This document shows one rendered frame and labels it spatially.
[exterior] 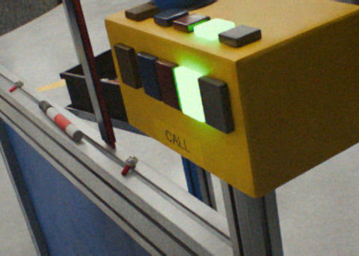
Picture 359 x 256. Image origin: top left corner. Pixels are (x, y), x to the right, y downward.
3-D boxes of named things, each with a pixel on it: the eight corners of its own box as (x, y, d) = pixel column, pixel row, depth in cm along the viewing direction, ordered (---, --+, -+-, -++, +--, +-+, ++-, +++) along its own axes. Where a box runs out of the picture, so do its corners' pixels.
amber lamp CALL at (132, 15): (159, 14, 42) (158, 5, 41) (137, 22, 41) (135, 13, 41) (146, 10, 43) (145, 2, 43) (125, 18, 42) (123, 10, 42)
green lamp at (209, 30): (236, 31, 35) (235, 22, 35) (212, 41, 35) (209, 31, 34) (218, 26, 37) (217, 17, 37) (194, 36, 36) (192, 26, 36)
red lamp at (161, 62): (188, 108, 38) (179, 64, 37) (180, 112, 38) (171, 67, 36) (170, 99, 40) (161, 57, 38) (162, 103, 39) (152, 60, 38)
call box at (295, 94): (375, 156, 40) (367, 0, 35) (258, 224, 36) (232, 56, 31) (229, 96, 53) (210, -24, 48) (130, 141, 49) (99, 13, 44)
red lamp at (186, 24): (212, 25, 37) (211, 16, 37) (188, 34, 37) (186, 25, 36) (196, 21, 39) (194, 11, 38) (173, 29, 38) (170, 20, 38)
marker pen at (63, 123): (82, 128, 75) (46, 98, 87) (71, 132, 75) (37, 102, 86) (85, 138, 76) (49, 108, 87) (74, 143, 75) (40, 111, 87)
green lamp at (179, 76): (210, 119, 36) (202, 72, 35) (202, 123, 36) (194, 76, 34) (190, 109, 38) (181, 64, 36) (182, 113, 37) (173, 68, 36)
